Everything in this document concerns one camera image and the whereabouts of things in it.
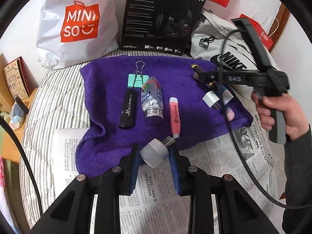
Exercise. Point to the purple towel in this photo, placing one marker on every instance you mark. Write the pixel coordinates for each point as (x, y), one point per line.
(106, 81)

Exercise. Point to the pink tube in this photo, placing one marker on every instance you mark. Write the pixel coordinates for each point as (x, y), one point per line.
(175, 122)

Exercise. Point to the pink jar with blue lid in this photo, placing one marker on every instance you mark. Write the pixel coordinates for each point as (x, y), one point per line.
(229, 114)

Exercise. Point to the black Horizon case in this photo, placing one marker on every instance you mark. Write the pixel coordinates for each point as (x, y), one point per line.
(129, 107)

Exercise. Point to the black headset box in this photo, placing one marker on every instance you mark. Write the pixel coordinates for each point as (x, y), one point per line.
(163, 26)

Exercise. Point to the white charger plug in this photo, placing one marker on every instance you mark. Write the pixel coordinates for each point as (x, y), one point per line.
(211, 100)

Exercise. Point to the white Miniso shopping bag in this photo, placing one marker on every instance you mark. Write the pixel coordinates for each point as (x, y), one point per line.
(77, 31)

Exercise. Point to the dark brown Grand Reserve box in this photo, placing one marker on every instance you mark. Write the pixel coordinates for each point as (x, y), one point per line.
(207, 78)

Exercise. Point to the red paper bag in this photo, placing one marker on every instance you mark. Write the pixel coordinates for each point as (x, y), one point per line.
(265, 39)

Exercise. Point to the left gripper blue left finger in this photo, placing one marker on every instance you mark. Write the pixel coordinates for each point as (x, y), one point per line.
(133, 167)

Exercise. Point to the teal binder clip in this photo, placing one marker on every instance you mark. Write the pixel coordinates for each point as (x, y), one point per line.
(138, 78)

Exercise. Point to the newspaper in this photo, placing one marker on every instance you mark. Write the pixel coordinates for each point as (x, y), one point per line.
(155, 206)

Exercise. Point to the blue and white bottle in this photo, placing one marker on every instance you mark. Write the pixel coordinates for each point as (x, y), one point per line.
(224, 93)

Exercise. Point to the white USB adapter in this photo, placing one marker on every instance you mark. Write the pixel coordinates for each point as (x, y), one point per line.
(156, 151)

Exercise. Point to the clear candy bottle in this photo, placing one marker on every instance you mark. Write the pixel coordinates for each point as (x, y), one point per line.
(152, 98)

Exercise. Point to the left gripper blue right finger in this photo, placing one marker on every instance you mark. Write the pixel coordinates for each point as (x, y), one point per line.
(174, 169)

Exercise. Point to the dark sleeve forearm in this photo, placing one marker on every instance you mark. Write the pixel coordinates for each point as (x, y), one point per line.
(298, 185)

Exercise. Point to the brown patterned book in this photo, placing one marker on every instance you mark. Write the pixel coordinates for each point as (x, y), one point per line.
(16, 79)

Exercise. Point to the white Nike bag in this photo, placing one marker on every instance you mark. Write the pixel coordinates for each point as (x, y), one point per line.
(209, 42)

